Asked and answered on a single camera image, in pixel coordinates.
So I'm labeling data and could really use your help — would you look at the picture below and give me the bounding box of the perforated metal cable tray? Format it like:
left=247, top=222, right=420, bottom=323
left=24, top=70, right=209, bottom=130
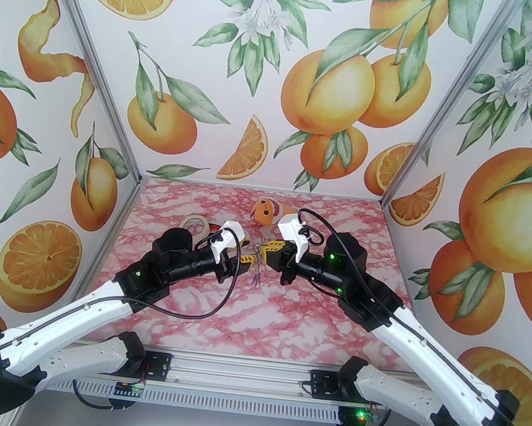
left=40, top=369, right=434, bottom=426

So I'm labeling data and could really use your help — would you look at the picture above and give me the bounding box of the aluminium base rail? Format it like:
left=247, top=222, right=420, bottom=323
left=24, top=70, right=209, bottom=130
left=135, top=344, right=419, bottom=412

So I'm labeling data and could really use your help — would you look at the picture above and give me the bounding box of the black right camera cable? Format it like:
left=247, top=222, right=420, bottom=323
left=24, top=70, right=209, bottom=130
left=287, top=207, right=417, bottom=319

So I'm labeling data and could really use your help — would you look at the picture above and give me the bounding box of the beige masking tape roll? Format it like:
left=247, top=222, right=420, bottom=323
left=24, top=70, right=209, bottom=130
left=178, top=214, right=211, bottom=244

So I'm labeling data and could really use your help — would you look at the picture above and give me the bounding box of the black left camera cable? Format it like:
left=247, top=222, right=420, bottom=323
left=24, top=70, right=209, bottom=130
left=135, top=225, right=245, bottom=323

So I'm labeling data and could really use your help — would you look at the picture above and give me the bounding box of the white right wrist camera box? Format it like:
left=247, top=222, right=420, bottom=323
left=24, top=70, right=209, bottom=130
left=274, top=213, right=316, bottom=265

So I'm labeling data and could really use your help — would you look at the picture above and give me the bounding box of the black camera cable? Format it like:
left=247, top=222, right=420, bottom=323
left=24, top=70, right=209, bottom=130
left=287, top=207, right=417, bottom=319
left=135, top=225, right=245, bottom=323

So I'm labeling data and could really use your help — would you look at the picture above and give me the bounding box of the orange plush toy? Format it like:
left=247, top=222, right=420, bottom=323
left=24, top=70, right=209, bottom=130
left=247, top=196, right=296, bottom=229

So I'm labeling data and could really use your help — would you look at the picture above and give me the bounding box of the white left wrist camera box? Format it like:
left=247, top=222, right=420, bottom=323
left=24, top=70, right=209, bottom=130
left=207, top=219, right=246, bottom=265

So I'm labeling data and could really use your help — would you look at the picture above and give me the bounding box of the black base cable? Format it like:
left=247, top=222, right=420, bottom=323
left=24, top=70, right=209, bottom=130
left=352, top=403, right=391, bottom=426
left=68, top=366, right=146, bottom=417

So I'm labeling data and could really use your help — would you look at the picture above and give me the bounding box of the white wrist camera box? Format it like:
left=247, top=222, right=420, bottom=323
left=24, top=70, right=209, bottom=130
left=274, top=213, right=316, bottom=265
left=207, top=219, right=246, bottom=265

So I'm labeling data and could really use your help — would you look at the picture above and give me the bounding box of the black controller with green light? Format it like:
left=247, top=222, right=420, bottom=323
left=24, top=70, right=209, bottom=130
left=338, top=404, right=380, bottom=426

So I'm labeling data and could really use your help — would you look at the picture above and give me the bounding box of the small circuit board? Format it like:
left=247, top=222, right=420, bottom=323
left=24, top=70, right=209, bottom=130
left=114, top=380, right=146, bottom=397

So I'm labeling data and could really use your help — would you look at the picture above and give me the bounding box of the aluminium frame post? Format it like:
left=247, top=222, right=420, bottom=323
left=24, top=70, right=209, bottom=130
left=20, top=0, right=161, bottom=184
left=379, top=0, right=532, bottom=220

